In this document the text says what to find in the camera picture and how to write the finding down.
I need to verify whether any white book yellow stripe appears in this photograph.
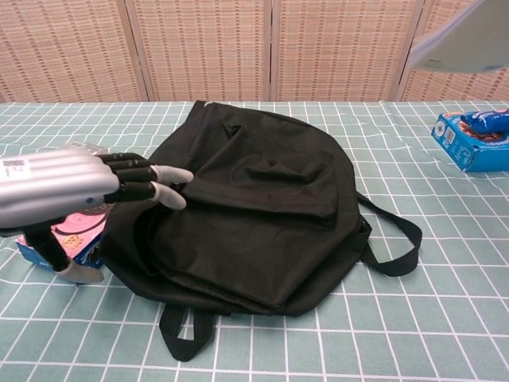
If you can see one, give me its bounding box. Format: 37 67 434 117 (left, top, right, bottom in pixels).
410 0 509 75

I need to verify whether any blue cookie box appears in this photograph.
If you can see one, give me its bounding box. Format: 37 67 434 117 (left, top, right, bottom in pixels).
432 107 509 173

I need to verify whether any pink cookie box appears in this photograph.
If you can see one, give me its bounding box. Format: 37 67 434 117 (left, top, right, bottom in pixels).
15 201 116 286

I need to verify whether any clear red candy pack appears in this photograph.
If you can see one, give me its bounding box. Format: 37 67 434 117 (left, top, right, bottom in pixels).
63 138 113 157

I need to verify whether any green checked tablecloth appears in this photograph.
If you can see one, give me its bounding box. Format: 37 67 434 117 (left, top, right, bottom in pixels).
0 100 509 382

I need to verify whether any bamboo folding screen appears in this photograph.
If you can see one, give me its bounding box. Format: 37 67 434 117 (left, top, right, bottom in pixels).
0 0 509 103

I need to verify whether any black backpack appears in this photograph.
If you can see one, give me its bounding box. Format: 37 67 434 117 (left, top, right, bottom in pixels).
97 100 423 362

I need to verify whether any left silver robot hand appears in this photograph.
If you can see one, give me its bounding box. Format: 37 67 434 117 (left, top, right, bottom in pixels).
0 139 195 284

